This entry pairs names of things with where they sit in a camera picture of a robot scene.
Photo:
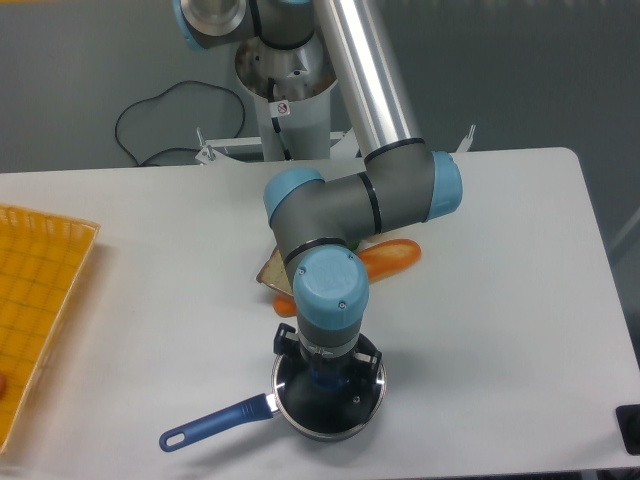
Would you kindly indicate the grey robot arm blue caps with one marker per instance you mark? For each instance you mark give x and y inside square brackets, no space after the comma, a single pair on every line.
[314,220]

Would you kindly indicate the blue handled saucepan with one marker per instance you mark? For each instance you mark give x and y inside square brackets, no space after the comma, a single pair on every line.
[257,408]

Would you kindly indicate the orange baguette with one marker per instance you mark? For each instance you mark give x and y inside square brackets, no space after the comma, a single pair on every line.
[389,258]

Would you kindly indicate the glass lid blue knob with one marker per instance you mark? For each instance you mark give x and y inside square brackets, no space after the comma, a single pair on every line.
[326,407]

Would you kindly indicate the black device at table edge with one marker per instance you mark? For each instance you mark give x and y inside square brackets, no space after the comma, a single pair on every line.
[628,421]

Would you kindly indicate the yellow plastic basket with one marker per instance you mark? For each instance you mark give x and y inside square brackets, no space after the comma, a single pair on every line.
[42,256]

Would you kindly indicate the orange carrot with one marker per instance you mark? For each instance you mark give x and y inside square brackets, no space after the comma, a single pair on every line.
[284,306]

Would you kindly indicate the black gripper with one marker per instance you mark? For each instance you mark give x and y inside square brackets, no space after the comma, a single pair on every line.
[347,358]

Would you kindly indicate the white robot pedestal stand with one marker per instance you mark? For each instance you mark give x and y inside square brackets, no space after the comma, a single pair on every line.
[291,91]

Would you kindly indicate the wrapped bread slice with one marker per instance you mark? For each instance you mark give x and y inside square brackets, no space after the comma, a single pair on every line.
[273,275]

